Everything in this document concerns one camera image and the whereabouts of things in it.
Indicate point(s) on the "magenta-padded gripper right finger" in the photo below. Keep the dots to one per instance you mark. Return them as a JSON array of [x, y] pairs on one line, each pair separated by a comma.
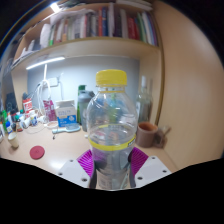
[[150, 168]]

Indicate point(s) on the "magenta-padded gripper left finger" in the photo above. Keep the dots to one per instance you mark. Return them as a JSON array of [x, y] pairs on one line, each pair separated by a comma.
[[75, 171]]

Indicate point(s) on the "clear yellow-capped water bottle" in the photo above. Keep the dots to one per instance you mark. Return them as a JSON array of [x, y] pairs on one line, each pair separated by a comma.
[[111, 133]]

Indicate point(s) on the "brown mug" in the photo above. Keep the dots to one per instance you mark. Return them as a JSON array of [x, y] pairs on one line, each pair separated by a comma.
[[146, 135]]

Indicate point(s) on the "flat round red coaster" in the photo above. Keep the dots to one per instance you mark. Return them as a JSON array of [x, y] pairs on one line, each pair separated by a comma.
[[37, 152]]

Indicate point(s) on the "light blue hairbrush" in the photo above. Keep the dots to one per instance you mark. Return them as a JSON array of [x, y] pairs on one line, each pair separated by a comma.
[[68, 128]]

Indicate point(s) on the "blue and white carton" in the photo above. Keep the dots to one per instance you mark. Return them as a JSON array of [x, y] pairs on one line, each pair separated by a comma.
[[66, 115]]

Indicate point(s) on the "grey shaker bottle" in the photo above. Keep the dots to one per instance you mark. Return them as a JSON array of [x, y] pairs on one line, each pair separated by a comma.
[[84, 110]]

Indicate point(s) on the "clear glass bottle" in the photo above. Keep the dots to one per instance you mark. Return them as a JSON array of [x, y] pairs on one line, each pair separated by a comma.
[[144, 103]]

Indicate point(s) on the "white under-shelf light strip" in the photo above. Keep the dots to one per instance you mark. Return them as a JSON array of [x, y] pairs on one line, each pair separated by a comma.
[[45, 62]]

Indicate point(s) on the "white ceiling light tube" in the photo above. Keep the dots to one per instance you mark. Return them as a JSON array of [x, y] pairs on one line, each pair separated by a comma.
[[55, 7]]

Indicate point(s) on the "white wall power strip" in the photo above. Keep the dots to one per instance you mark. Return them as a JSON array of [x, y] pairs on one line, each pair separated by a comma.
[[50, 82]]

